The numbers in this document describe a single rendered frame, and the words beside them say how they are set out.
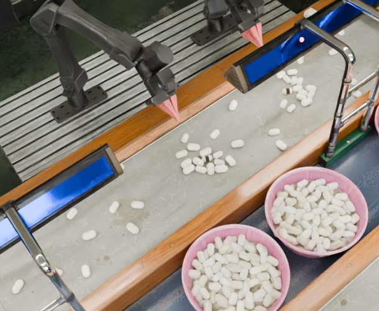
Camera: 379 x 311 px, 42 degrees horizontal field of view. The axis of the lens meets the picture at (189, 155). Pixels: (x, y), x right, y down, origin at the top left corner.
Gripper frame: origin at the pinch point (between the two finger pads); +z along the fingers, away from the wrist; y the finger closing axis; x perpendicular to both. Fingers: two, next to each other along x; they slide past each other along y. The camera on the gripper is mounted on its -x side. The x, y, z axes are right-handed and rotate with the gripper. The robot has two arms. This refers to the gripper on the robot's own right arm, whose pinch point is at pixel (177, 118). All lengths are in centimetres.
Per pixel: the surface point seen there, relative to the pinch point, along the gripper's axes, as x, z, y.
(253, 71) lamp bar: -33.5, -1.7, 11.0
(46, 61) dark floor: 158, -60, 5
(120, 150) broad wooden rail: 7.4, -0.6, -18.1
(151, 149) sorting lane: 6.4, 3.9, -9.9
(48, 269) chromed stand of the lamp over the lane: -44, 8, -52
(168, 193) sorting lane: -4.1, 16.3, -15.5
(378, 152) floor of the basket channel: -17, 41, 44
